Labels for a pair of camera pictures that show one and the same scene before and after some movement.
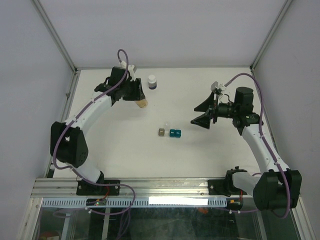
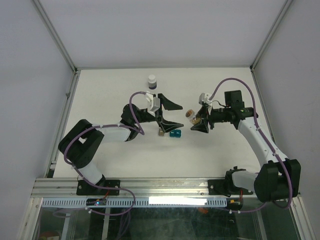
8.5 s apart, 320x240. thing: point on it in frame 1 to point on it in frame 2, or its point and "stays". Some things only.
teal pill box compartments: x=175 y=133 stays
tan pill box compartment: x=161 y=132 stays
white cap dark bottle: x=152 y=81 stays
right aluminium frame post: x=279 y=17 stays
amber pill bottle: x=142 y=103 to x=190 y=114
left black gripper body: x=131 y=90 to x=159 y=114
